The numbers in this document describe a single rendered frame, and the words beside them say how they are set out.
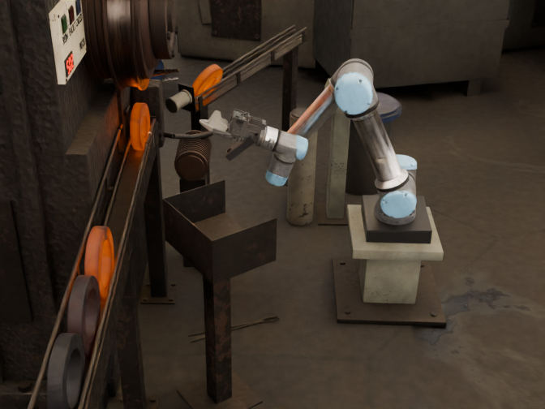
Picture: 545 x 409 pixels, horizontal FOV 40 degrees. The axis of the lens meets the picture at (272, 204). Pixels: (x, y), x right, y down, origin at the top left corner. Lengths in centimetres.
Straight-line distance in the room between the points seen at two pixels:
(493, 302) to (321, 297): 66
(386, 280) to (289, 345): 44
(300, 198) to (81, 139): 139
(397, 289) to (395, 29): 205
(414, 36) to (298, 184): 164
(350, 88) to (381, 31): 217
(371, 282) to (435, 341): 31
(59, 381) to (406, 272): 158
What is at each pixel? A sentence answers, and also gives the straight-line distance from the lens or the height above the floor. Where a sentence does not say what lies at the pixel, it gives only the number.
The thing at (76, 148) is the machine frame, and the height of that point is 87.
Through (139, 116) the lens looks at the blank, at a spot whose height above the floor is 79.
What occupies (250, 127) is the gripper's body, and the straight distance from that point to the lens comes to 244.
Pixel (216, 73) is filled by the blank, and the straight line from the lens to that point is 291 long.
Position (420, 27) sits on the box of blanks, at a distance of 456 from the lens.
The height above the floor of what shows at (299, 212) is 7.
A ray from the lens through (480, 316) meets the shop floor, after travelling 293.
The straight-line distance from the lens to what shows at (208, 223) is 218.
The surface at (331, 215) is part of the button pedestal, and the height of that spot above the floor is 3.
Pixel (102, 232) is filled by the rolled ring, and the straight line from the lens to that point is 185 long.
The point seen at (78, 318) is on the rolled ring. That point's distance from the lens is 168.
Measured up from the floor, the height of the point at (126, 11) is 118.
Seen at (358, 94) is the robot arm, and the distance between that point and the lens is 231.
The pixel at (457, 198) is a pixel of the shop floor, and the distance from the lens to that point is 368.
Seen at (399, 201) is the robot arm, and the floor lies 53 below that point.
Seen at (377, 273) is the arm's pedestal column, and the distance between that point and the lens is 279.
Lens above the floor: 175
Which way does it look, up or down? 30 degrees down
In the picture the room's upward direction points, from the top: 1 degrees clockwise
